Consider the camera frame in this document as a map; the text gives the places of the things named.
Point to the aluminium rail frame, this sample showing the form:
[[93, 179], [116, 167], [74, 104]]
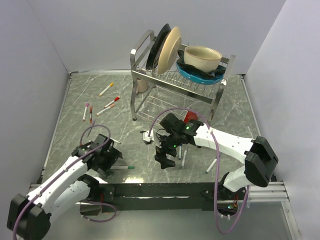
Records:
[[265, 190]]

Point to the cream ceramic bowl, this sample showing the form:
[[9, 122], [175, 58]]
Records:
[[201, 57]]

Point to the teal cap marker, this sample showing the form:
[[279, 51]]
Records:
[[211, 166]]

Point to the red bowl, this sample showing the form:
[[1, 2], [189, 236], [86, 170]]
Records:
[[190, 116]]

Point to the grey cap marker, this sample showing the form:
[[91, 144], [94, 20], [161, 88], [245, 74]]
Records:
[[184, 159]]

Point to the beige plate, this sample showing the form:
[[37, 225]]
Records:
[[169, 51]]

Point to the stainless steel dish rack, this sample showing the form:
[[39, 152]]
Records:
[[167, 89]]

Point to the black plate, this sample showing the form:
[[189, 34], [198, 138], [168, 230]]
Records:
[[154, 54]]

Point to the dark blue cap marker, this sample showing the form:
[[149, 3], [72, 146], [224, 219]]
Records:
[[180, 152]]

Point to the blue dotted dish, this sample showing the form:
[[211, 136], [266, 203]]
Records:
[[198, 80]]

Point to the yellow cap marker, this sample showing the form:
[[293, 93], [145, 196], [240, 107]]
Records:
[[106, 89]]

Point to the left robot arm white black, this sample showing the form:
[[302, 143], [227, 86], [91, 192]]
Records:
[[31, 216]]

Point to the red cap marker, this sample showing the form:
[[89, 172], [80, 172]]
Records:
[[112, 102]]

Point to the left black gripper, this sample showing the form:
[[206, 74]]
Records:
[[113, 154]]

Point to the pink cap marker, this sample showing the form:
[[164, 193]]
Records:
[[84, 117]]

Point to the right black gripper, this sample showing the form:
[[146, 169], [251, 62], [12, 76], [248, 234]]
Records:
[[161, 154]]

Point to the orange cap marker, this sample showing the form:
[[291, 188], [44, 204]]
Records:
[[105, 109]]

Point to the pink cup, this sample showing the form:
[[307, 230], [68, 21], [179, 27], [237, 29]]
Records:
[[142, 86]]

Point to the dark red marker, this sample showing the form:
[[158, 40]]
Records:
[[91, 114]]

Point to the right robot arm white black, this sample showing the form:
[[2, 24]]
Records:
[[256, 155]]

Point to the black base beam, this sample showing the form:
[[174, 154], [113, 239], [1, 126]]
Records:
[[156, 196]]

